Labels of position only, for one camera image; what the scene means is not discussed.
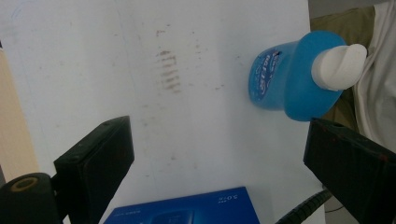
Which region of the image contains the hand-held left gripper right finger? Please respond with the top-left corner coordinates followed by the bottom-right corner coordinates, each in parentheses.
top-left (303, 118), bottom-right (396, 224)

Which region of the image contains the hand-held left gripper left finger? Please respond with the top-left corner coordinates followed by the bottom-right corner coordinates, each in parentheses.
top-left (53, 115), bottom-right (135, 224)

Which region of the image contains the blue bottle with white cap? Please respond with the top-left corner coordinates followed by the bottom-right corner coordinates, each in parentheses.
top-left (247, 30), bottom-right (369, 122)

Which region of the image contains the white cloth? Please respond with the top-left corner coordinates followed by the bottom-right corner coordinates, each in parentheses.
top-left (352, 0), bottom-right (396, 154)

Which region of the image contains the light wooden board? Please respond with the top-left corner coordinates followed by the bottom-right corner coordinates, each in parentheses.
top-left (0, 46), bottom-right (40, 183)

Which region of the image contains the blue printed box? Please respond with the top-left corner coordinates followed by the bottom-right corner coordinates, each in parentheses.
top-left (103, 186), bottom-right (262, 224)

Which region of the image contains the olive cloth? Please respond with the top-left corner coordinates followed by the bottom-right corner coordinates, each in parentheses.
top-left (309, 6), bottom-right (376, 133)

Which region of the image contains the thin black cable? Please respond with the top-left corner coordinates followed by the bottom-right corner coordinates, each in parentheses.
top-left (324, 204), bottom-right (346, 215)

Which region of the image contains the black corrugated cable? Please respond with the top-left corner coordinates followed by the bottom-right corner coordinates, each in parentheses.
top-left (275, 189), bottom-right (333, 224)

